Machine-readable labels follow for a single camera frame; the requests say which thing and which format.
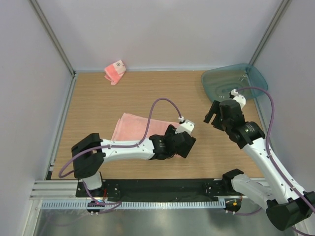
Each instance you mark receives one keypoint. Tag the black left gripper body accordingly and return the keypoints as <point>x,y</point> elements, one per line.
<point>171,132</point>

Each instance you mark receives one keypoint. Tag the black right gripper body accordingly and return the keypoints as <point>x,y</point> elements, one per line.
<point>221,124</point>

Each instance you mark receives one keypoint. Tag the large pink towel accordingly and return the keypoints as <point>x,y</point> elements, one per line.
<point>130,127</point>

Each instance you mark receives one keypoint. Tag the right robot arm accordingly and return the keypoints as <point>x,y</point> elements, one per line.
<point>285,201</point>

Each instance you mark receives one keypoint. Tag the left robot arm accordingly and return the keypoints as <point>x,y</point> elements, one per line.
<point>92,151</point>

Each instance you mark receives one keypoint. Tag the teal plastic tray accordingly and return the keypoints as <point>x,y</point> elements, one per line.
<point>219,82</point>

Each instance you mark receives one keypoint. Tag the small folded pink cloth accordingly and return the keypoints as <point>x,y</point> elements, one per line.
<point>114,72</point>

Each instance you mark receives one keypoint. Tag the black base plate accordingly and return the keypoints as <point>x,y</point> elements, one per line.
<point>118,188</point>

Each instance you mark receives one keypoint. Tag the slotted cable duct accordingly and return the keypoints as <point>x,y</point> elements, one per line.
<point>88,205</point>

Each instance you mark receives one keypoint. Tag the right aluminium frame post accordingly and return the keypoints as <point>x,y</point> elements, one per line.
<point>282,8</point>

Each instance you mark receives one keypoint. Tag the aluminium frame post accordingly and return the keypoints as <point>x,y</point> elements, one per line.
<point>282,8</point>
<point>42,18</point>

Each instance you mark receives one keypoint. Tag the aluminium front rail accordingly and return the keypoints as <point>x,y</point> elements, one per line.
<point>74,188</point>

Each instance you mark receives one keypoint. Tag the left aluminium frame post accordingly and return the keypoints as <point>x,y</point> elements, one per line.
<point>42,18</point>

